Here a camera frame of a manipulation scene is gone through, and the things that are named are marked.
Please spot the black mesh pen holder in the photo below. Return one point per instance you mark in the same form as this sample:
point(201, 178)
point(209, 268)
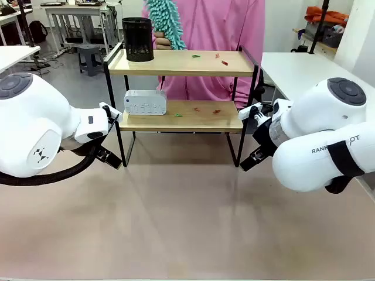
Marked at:
point(138, 38)

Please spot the black stand pole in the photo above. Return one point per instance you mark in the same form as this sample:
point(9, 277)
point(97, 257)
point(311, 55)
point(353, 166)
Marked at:
point(27, 23)
point(319, 26)

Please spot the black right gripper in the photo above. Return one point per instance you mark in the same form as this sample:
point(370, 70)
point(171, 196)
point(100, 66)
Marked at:
point(266, 136)

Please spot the black backpack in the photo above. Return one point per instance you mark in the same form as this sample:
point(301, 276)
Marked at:
point(38, 32)

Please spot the black office chair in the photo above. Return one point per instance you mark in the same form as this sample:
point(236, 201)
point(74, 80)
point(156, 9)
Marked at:
point(260, 87)

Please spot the person's right hand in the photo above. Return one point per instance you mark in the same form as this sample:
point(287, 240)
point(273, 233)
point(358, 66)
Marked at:
point(161, 41)

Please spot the white digital alarm clock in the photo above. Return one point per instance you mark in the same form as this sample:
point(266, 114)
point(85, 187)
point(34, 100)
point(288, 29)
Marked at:
point(145, 102)

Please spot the person in pink hoodie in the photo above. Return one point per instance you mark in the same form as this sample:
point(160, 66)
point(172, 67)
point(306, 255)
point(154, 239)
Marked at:
point(222, 26)

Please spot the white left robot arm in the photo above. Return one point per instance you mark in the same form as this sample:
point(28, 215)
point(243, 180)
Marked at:
point(29, 117)

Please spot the orange cloth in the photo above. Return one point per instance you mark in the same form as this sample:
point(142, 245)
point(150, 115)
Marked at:
point(328, 16)

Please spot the grey plastic stool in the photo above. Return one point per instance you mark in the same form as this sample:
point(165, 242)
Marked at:
point(89, 57)

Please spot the small white table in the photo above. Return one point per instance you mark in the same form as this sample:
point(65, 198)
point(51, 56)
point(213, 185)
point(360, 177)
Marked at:
point(14, 55)

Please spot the white background desk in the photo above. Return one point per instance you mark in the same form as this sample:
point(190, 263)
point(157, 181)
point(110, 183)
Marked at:
point(73, 8)

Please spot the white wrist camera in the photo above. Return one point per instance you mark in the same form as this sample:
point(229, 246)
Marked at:
point(247, 111)
point(106, 107)

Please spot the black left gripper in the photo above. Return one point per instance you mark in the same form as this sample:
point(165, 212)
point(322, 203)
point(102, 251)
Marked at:
point(96, 147)

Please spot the grey storage crate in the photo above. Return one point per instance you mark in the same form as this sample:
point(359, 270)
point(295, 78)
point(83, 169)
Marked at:
point(332, 36)

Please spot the large white table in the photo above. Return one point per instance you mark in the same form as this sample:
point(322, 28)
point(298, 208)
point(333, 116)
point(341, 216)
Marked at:
point(293, 70)

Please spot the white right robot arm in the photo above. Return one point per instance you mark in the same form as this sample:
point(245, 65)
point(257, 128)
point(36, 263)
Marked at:
point(322, 117)

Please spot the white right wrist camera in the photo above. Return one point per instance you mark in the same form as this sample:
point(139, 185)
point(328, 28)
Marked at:
point(247, 111)

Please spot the two-tier wood metal shelf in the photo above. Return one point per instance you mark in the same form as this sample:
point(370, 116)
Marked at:
point(181, 67)

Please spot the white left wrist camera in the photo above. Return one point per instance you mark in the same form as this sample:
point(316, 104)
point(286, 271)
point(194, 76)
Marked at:
point(106, 107)

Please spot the teal chenille duster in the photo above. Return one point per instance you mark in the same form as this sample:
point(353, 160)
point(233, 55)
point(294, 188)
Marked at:
point(167, 17)

